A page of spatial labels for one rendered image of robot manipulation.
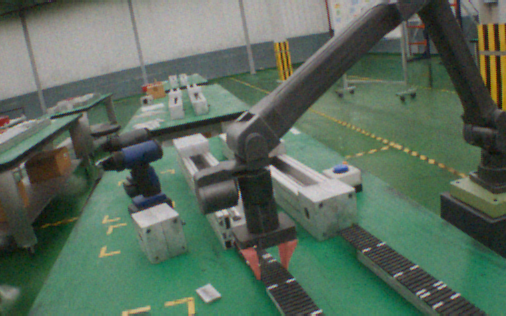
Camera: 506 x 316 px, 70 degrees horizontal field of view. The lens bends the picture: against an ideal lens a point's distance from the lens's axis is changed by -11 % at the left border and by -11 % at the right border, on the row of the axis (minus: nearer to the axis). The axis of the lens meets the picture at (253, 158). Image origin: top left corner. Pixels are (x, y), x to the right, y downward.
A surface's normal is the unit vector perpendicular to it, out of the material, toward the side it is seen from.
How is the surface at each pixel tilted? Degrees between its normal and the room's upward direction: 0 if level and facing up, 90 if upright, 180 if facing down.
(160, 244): 90
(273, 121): 87
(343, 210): 90
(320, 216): 90
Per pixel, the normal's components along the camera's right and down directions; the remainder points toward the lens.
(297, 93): 0.32, 0.15
